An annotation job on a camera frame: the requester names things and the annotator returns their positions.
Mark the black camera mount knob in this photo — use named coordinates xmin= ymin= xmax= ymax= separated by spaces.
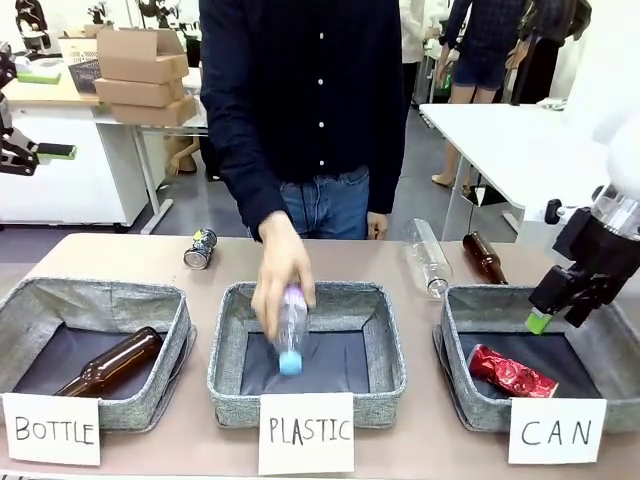
xmin=545 ymin=198 xmax=574 ymax=227

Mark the crushed red can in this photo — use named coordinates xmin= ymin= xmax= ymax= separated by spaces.
xmin=467 ymin=343 xmax=560 ymax=400

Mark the white plastic crate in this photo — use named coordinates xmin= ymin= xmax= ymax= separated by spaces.
xmin=58 ymin=37 xmax=99 ymax=64

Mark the person in black clothes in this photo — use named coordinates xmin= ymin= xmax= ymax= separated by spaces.
xmin=504 ymin=0 xmax=594 ymax=106

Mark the person's right hand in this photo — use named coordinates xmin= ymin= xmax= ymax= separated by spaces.
xmin=251 ymin=209 xmax=317 ymax=342

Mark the person in white coat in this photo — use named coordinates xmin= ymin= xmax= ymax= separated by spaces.
xmin=398 ymin=0 xmax=454 ymax=107

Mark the large white table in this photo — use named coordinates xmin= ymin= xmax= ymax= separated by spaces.
xmin=417 ymin=101 xmax=614 ymax=244

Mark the grey fabric basket plastic label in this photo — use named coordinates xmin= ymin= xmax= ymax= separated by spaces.
xmin=206 ymin=280 xmax=409 ymax=430

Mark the person's right forearm dark sleeve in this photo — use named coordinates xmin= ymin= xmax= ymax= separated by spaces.
xmin=202 ymin=99 xmax=294 ymax=242

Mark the grey fabric basket bottle label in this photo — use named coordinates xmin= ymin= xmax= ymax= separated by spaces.
xmin=0 ymin=277 xmax=197 ymax=434

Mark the clear plastic bottle blue cap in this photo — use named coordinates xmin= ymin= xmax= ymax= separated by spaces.
xmin=272 ymin=282 xmax=310 ymax=377

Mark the person's torso dark shirt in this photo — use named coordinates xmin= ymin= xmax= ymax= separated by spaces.
xmin=198 ymin=0 xmax=409 ymax=241

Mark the brown glass bottle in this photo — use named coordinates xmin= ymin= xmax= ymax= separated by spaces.
xmin=53 ymin=325 xmax=165 ymax=398
xmin=461 ymin=230 xmax=510 ymax=286

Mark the white paper label CAN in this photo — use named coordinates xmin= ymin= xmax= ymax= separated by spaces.
xmin=507 ymin=396 xmax=609 ymax=466

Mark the white paper label PLASTIC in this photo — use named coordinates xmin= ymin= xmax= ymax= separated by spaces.
xmin=257 ymin=392 xmax=356 ymax=477

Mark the mannequin leg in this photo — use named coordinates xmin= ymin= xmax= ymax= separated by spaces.
xmin=430 ymin=142 xmax=474 ymax=190

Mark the crushed silver patterned can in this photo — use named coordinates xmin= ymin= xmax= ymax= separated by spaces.
xmin=182 ymin=227 xmax=219 ymax=271

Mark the wooden top white cabinet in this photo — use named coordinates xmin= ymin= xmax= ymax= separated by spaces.
xmin=0 ymin=63 xmax=151 ymax=232

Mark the person's left hand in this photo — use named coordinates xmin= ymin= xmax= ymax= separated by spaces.
xmin=366 ymin=211 xmax=391 ymax=242

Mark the flat closed cardboard box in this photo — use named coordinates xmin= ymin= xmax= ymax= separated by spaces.
xmin=108 ymin=93 xmax=199 ymax=127
xmin=93 ymin=76 xmax=187 ymax=109

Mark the clear plastic bottle without cap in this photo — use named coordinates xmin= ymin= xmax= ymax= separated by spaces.
xmin=402 ymin=217 xmax=454 ymax=300

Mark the green tissue box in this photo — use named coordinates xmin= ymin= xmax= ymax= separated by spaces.
xmin=13 ymin=55 xmax=65 ymax=84

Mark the white desk with legs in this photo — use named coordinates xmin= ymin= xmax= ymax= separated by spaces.
xmin=93 ymin=67 xmax=209 ymax=235

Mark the person's left forearm dark sleeve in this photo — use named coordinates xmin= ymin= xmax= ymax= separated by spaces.
xmin=366 ymin=99 xmax=407 ymax=216

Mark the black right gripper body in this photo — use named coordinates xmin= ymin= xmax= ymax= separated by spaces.
xmin=551 ymin=206 xmax=640 ymax=307

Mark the white paper label BOTTLE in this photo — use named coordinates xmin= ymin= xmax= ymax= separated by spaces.
xmin=2 ymin=392 xmax=102 ymax=467

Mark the black plastic crate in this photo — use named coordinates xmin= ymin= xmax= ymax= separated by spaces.
xmin=66 ymin=58 xmax=104 ymax=95

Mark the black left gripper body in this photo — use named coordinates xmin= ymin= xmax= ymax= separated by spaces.
xmin=0 ymin=42 xmax=21 ymax=151

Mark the person in blue shorts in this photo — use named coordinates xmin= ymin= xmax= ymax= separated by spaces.
xmin=437 ymin=0 xmax=527 ymax=105

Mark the open cardboard box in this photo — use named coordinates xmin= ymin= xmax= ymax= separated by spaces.
xmin=95 ymin=26 xmax=191 ymax=86

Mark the grey fabric basket can label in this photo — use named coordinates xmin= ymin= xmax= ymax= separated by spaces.
xmin=432 ymin=284 xmax=640 ymax=434

